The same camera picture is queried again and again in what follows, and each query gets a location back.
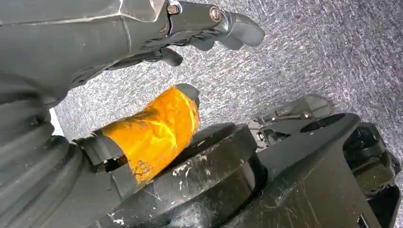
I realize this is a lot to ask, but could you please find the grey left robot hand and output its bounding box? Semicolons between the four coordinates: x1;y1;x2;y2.
0;0;266;190

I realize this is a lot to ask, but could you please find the black robot left foot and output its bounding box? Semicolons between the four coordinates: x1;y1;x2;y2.
343;122;403;228

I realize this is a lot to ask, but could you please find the ribbed grey left arm sleeve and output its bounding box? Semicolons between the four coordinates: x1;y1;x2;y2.
0;98;124;228

